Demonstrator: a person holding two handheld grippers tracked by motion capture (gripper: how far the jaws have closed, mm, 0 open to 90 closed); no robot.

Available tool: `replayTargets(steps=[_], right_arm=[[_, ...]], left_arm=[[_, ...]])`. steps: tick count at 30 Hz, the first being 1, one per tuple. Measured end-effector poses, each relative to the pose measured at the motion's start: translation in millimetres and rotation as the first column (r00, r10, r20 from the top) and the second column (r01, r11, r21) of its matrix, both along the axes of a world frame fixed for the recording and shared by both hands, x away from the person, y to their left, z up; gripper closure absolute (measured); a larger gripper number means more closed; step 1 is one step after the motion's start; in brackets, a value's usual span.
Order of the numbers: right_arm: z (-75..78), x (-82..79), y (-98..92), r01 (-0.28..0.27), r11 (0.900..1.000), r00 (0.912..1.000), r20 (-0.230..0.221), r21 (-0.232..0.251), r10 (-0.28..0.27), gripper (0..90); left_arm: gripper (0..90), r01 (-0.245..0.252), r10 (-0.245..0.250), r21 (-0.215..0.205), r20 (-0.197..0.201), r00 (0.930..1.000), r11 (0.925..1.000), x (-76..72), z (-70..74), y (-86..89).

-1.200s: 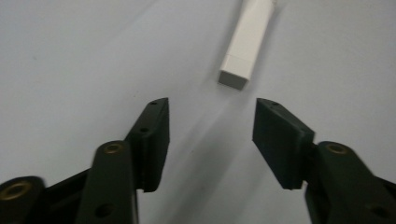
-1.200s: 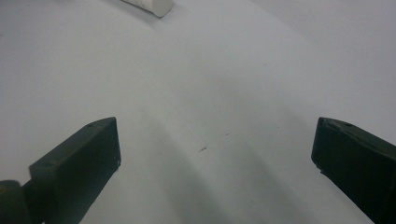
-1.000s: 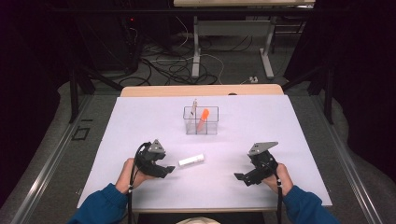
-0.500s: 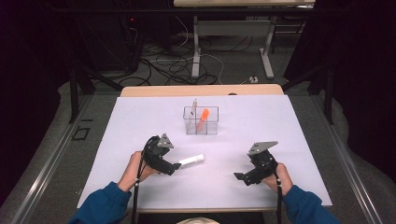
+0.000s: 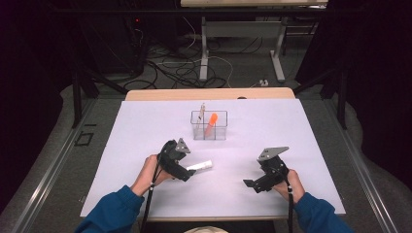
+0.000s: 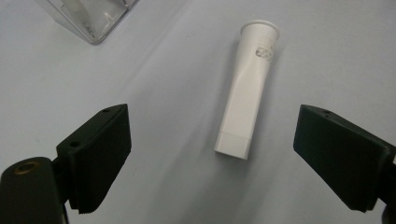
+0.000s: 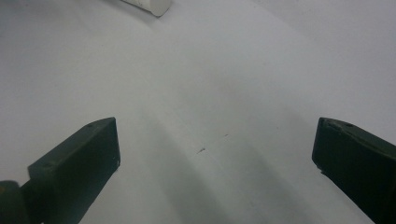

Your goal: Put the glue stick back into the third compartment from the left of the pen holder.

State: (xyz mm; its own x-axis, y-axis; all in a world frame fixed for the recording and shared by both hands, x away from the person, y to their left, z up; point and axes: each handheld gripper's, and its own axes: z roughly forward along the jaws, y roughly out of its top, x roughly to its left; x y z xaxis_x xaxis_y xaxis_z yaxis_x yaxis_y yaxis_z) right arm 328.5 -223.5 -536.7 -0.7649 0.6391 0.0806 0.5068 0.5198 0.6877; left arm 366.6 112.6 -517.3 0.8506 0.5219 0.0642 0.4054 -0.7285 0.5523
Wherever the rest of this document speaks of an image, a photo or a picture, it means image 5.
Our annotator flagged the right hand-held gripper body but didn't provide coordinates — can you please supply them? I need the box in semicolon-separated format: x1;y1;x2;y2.
255;146;291;194

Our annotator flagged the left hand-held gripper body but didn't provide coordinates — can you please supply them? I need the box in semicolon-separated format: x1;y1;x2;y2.
159;138;195;183

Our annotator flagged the white tube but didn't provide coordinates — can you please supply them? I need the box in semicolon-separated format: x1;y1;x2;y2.
187;159;214;173

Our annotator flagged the clear plastic organizer box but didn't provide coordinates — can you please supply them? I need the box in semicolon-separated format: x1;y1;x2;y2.
189;110;228;141

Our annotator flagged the orange highlighter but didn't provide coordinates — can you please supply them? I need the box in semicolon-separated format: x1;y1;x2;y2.
203;112;219;138

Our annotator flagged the clear test tube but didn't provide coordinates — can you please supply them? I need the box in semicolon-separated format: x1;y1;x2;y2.
195;102;207;131

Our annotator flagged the person's right hand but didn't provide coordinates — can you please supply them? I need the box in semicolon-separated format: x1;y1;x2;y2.
272;169;306;205

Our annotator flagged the person's left hand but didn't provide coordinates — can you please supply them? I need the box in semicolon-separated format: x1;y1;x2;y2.
130;153;173;197

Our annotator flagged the person's beige clothing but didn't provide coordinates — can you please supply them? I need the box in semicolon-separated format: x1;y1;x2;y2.
184;225;229;233

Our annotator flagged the wooden table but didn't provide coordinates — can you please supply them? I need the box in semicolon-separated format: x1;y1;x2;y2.
125;86;296;101

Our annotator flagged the black metal stand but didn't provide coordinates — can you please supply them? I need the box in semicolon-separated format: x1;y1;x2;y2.
292;64;349;130
71;64;129;129

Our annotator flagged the white-framed desk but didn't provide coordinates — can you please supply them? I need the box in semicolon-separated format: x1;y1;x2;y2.
180;0;328;83

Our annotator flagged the black computer tower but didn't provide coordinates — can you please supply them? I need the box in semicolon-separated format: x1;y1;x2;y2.
81;13;147;76

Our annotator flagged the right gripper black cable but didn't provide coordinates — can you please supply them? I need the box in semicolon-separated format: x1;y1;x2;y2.
284;179;294;233

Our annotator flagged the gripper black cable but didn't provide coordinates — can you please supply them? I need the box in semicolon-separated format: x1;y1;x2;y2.
140;154;163;233
284;179;294;233

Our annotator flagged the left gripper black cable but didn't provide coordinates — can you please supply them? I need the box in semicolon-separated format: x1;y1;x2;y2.
140;154;163;233

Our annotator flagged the tangle of black cables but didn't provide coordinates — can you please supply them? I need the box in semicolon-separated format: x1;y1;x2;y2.
122;35;263;90

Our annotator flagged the aluminium floor rail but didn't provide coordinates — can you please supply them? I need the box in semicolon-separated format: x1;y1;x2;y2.
324;96;397;233
13;96;96;233

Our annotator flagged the black floor socket frame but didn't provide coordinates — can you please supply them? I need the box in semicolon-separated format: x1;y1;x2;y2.
75;131;95;147

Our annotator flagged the white cable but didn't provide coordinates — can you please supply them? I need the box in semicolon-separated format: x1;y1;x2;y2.
207;55;235;88

